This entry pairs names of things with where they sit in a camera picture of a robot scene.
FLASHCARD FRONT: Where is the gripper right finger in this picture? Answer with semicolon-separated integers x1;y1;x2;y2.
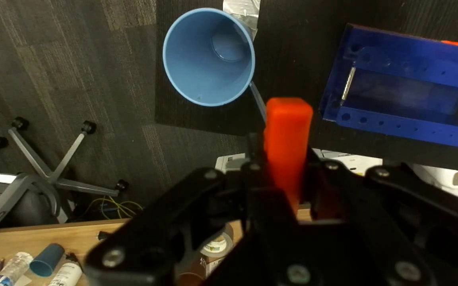
303;149;458;286

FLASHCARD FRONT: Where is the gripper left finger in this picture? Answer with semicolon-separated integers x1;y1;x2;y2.
85;134;299;286

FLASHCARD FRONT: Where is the metal tool with orange handle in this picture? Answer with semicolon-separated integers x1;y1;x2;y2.
249;81;314;217

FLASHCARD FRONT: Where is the small teal cup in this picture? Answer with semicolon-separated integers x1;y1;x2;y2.
29;243;65;277

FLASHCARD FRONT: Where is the blue plastic cup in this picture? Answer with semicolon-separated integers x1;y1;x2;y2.
163;8;256;107

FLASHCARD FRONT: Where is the white appliance with buttons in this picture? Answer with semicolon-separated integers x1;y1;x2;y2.
410;151;458;202

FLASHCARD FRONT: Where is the roll of tape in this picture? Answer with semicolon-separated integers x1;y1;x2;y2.
199;234;234;259

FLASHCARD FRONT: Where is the brown cardboard box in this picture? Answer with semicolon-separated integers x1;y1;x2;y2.
175;254;231;286

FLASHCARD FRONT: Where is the white tube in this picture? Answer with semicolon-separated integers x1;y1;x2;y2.
48;262;83;286

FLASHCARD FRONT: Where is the wooden desk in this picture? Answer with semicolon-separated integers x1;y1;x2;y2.
0;209;313;286

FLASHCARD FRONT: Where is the grey office chair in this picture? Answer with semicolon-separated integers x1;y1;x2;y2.
0;117;130;241

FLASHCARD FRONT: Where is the blue acrylic rack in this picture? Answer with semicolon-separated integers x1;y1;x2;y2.
320;23;458;151

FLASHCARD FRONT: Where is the clear water bottle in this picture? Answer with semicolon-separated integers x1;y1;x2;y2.
0;251;34;286

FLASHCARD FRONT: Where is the silver tape patch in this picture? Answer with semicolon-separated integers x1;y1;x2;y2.
223;0;260;39

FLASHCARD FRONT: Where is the bundle of coloured cables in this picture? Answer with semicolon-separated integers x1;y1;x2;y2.
81;196;144;221

